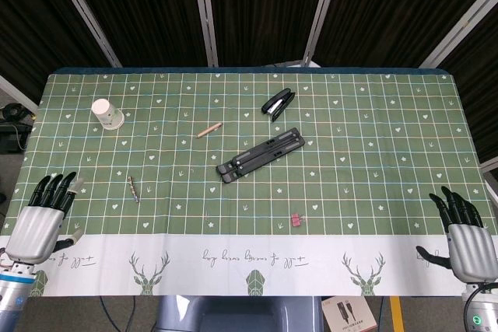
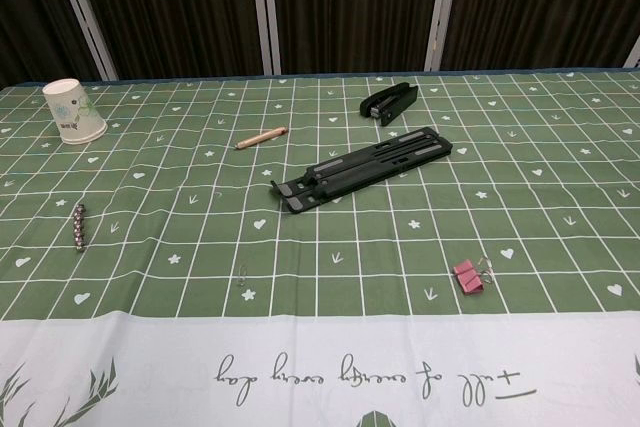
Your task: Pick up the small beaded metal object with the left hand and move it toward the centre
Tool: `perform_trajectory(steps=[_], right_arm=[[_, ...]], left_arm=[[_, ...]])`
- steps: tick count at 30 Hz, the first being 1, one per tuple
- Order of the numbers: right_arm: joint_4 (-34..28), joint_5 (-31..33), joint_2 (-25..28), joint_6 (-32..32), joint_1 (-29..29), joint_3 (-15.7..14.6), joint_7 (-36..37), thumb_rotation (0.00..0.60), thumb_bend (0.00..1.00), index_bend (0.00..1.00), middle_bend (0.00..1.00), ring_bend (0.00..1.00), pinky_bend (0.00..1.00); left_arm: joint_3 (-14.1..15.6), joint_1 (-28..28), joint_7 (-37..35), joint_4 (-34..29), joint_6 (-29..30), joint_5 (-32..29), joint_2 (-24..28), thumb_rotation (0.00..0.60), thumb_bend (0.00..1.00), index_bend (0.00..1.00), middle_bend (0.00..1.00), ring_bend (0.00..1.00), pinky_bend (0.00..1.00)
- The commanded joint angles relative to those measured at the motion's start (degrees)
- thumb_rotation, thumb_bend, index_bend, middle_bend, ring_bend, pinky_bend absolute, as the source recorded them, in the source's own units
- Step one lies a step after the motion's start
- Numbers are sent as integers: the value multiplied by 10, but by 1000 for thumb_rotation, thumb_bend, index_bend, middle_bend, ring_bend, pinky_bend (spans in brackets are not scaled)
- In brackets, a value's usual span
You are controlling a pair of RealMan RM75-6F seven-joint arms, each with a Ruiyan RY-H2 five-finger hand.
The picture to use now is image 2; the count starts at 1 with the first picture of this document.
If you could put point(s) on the white paper cup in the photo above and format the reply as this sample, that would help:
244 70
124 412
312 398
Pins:
74 112

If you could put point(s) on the black folding laptop stand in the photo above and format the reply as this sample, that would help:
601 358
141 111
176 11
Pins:
360 167

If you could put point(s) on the white partition frame post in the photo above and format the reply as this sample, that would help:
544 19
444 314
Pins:
444 7
85 12
634 54
267 9

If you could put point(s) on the short wooden pencil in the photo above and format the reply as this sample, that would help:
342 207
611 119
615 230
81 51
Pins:
262 137

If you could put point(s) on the pink binder clip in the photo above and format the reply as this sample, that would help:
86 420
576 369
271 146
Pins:
469 276

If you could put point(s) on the green grid tablecloth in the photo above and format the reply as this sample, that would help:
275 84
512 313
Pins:
320 257

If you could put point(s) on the black stapler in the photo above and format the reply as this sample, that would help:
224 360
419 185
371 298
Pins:
389 101

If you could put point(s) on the small metal paper clip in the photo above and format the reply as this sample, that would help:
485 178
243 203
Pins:
242 274

